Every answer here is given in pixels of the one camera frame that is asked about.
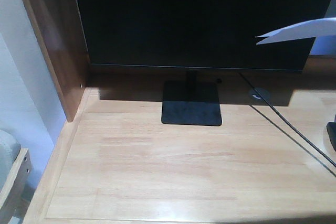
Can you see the wooden desk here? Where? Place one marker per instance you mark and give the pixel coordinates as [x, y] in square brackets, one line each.
[117, 162]

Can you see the black keyboard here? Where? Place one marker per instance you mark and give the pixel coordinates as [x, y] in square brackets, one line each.
[331, 130]

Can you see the black computer monitor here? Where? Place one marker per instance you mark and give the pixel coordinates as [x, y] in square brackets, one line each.
[196, 35]

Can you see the white paper sheet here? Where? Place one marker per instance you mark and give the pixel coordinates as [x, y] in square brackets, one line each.
[308, 29]

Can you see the beige wooden chair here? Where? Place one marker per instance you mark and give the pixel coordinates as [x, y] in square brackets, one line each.
[15, 169]

